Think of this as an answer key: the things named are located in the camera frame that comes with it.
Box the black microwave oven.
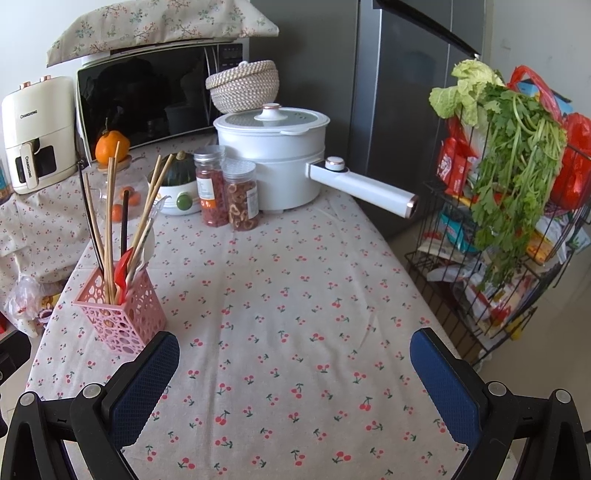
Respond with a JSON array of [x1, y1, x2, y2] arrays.
[[76, 40, 245, 160]]

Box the green leafy vegetables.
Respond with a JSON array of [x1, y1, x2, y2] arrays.
[[429, 59, 567, 286]]

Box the black wire storage rack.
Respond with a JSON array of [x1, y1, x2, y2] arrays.
[[403, 142, 591, 368]]

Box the orange mandarin on jar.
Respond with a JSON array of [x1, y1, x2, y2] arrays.
[[94, 120, 130, 166]]

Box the jar of dried fruit rings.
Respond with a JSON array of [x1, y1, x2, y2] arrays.
[[222, 159, 259, 231]]

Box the cherry print tablecloth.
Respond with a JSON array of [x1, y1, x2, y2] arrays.
[[0, 133, 468, 480]]

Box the cream air fryer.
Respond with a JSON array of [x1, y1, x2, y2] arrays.
[[1, 75, 76, 195]]

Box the black chopstick with gold band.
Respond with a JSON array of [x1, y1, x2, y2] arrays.
[[77, 159, 104, 274]]

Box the crumpled plastic bag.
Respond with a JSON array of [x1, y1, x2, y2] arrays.
[[4, 275, 62, 338]]

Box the floral cloth cover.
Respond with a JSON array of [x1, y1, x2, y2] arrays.
[[47, 0, 280, 67]]

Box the glass jar with mandarins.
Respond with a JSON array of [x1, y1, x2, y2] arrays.
[[92, 156, 148, 223]]

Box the red plastic spoon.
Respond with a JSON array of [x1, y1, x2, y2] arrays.
[[114, 248, 133, 305]]

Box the grey refrigerator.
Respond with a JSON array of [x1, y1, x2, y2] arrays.
[[249, 1, 486, 220]]

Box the jar of red dried berries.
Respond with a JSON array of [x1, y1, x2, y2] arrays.
[[193, 145, 229, 227]]

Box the white bowl with green squash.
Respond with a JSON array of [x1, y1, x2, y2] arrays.
[[156, 151, 200, 216]]

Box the wooden chopstick in holder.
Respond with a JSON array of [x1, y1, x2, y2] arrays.
[[131, 154, 162, 249], [128, 153, 177, 273]]

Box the pink perforated utensil holder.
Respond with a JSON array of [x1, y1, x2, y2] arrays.
[[73, 268, 166, 354]]

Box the white electric cooking pot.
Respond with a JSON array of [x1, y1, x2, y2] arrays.
[[213, 103, 418, 219]]

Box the woven rope basket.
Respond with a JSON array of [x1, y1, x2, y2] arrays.
[[205, 60, 280, 114]]

